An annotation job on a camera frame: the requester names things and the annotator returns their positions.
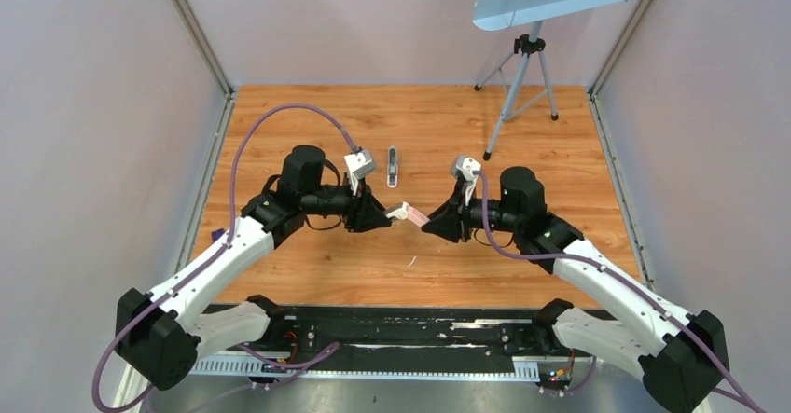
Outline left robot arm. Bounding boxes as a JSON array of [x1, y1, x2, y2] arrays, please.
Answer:
[[115, 145, 392, 391]]

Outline purple toy brick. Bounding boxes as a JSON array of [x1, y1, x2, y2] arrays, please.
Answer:
[[211, 228, 226, 242]]

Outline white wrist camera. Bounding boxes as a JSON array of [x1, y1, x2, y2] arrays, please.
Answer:
[[451, 154, 481, 206], [343, 148, 377, 196]]

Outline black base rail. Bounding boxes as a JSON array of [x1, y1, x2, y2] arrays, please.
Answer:
[[191, 305, 597, 391]]

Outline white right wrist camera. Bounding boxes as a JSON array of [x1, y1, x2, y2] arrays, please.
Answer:
[[451, 154, 481, 206]]

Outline silver tripod stand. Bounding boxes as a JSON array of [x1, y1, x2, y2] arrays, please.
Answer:
[[474, 20, 560, 161]]

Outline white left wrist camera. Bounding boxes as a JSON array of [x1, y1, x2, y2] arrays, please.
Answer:
[[343, 148, 377, 196]]

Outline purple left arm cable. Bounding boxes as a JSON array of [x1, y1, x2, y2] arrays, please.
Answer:
[[90, 103, 361, 413]]

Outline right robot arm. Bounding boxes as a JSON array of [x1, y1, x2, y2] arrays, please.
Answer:
[[421, 166, 729, 412]]

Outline grey white stapler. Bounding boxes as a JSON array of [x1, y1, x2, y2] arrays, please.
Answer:
[[387, 145, 398, 188]]

